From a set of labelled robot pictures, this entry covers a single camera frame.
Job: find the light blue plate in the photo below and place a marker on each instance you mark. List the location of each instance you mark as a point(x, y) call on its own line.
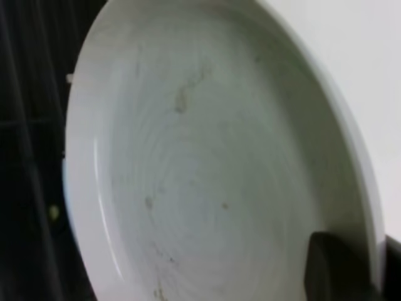
point(66, 196)

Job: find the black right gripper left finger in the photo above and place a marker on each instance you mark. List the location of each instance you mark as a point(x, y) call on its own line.
point(334, 272)

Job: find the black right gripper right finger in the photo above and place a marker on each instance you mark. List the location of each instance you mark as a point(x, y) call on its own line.
point(392, 283)

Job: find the grey round plate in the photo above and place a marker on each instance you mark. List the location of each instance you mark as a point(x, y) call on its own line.
point(204, 145)

